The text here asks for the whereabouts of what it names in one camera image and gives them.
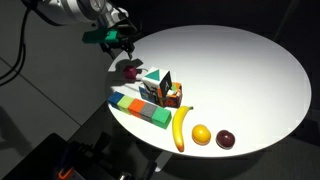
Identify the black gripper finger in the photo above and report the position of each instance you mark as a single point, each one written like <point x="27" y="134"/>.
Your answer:
<point x="108" y="50"/>
<point x="130" y="50"/>

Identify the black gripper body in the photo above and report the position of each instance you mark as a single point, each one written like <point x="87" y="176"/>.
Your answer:
<point x="126" y="33"/>

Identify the pink block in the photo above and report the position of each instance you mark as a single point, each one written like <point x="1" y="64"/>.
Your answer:
<point x="130" y="72"/>

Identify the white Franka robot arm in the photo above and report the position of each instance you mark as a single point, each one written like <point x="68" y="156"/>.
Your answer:
<point x="76" y="10"/>

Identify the blue block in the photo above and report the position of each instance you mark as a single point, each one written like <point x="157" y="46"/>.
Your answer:
<point x="115" y="99"/>

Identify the light green block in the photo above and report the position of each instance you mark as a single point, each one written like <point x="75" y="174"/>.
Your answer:
<point x="125" y="104"/>

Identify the orange block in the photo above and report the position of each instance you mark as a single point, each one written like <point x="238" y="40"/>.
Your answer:
<point x="136" y="108"/>

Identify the grey block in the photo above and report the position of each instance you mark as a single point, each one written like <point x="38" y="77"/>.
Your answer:
<point x="148" y="112"/>

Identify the white cube with teal triangle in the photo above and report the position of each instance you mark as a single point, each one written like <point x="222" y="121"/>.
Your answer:
<point x="151" y="78"/>

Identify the orange patterned box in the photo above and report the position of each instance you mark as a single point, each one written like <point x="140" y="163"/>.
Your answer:
<point x="172" y="98"/>

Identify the yellow banana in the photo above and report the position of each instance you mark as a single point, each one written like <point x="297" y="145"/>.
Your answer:
<point x="178" y="128"/>

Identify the white table base legs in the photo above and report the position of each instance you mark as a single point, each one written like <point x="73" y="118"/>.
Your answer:
<point x="162" y="161"/>

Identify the orange tipped clamp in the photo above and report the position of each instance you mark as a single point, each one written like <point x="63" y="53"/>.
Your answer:
<point x="66" y="172"/>

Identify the dark red plum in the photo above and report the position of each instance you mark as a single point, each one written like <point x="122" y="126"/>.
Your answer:
<point x="225" y="139"/>

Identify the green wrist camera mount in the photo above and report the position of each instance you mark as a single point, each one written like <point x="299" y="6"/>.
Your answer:
<point x="100" y="36"/>

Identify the flat metal base plate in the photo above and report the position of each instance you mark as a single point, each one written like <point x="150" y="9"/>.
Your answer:
<point x="36" y="160"/>

